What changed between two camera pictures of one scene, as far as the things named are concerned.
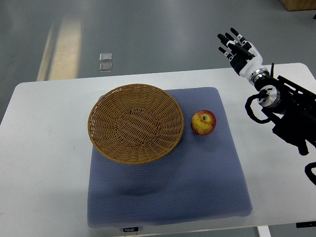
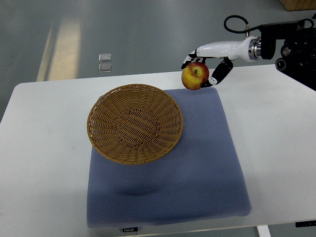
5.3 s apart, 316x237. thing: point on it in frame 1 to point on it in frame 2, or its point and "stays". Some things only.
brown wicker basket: [135, 124] stays
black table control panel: [306, 224] stays
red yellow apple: [203, 122] to [195, 75]
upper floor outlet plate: [105, 57] stays
